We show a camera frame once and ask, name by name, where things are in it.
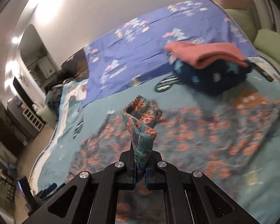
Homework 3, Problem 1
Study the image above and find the floral fleece garment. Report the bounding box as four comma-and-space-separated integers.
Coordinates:
65, 94, 280, 224

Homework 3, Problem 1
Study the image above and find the dark clothes pile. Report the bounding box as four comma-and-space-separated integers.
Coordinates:
44, 70, 73, 121

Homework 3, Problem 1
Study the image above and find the teal patterned bed quilt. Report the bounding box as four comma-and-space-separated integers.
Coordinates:
30, 58, 280, 223

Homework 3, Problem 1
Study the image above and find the green cushion left side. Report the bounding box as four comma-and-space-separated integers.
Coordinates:
37, 105, 57, 128

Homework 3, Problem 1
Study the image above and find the green cushion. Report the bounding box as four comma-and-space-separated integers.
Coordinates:
224, 9, 258, 43
253, 29, 280, 64
37, 105, 57, 128

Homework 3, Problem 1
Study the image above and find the white shelf rack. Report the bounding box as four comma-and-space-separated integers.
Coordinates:
22, 108, 44, 132

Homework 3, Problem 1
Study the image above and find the navy star fleece garment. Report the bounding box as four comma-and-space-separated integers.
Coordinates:
168, 54, 252, 96

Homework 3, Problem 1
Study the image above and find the pink folded garment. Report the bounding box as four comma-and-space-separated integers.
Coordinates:
164, 41, 248, 69

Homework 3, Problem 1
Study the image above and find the purple tree print sheet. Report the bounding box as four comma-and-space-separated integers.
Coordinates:
83, 0, 257, 105

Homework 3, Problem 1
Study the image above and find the green cushion near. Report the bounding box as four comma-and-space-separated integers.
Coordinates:
253, 29, 280, 64

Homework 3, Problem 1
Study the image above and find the green cushion far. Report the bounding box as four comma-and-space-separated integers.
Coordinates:
224, 9, 258, 43

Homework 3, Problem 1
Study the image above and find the beige pillow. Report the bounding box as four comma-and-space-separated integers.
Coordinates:
219, 0, 251, 10

